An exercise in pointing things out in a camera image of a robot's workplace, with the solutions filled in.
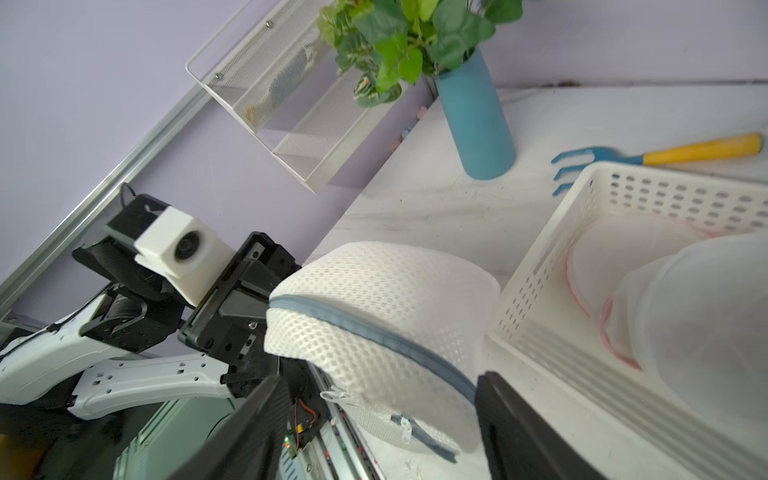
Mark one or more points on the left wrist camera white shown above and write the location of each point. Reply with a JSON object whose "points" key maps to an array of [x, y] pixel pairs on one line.
{"points": [[173, 244]]}

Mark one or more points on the teal vase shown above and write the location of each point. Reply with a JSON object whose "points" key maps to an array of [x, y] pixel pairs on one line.
{"points": [[476, 119]]}

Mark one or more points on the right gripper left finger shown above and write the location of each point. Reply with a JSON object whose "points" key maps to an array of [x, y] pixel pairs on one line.
{"points": [[248, 445]]}

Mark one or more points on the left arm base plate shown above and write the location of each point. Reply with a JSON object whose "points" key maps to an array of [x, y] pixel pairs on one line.
{"points": [[309, 412]]}

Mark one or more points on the artificial green plant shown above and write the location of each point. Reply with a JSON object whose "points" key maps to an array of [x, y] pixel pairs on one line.
{"points": [[394, 42]]}

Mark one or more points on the white mesh wall shelf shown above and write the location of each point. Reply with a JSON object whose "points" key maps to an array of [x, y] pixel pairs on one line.
{"points": [[319, 127]]}

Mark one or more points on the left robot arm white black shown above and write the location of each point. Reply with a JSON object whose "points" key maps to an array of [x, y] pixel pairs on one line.
{"points": [[139, 342]]}

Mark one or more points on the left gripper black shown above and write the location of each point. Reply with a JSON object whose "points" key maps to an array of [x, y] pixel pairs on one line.
{"points": [[230, 323]]}

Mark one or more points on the white plastic basket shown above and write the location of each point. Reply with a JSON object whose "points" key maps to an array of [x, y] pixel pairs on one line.
{"points": [[615, 417]]}

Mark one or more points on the blue yellow garden fork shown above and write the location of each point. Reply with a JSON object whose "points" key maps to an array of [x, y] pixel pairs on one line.
{"points": [[720, 149]]}

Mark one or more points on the pink trimmed laundry bag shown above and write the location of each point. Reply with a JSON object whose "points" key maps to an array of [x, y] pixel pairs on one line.
{"points": [[609, 250]]}

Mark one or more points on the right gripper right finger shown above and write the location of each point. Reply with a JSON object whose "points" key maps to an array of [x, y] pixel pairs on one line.
{"points": [[518, 442]]}

